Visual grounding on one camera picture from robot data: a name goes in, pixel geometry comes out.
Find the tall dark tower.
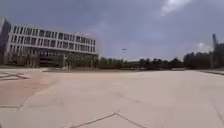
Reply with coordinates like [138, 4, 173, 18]
[211, 33, 218, 70]

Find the long row of trees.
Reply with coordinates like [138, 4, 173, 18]
[97, 42, 224, 71]

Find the pale stone paved plaza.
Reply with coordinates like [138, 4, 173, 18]
[0, 67, 224, 128]

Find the white building with banded windows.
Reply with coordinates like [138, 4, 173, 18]
[0, 17, 100, 70]

